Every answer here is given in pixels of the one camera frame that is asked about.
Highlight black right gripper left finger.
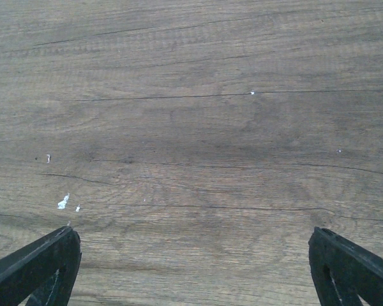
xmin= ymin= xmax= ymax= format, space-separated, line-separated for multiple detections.
xmin=0 ymin=226 xmax=82 ymax=305

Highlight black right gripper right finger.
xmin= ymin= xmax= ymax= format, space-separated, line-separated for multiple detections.
xmin=308 ymin=227 xmax=383 ymax=305

